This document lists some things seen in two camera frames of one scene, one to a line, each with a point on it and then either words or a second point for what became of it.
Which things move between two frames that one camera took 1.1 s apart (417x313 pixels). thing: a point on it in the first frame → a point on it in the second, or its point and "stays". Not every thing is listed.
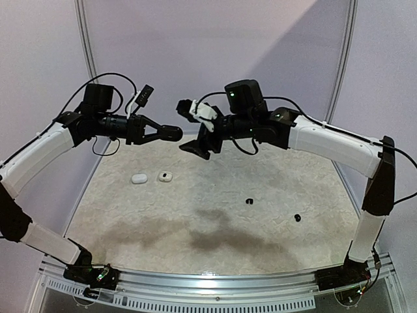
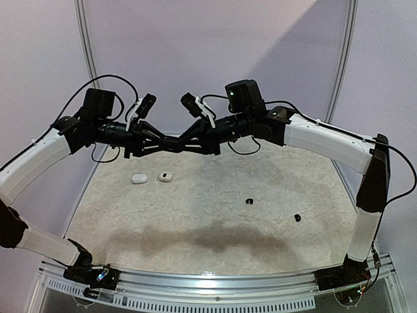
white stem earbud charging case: [167, 178] stays
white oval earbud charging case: [139, 178] stays
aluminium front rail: [294, 291] stays
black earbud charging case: [170, 133] → [175, 144]
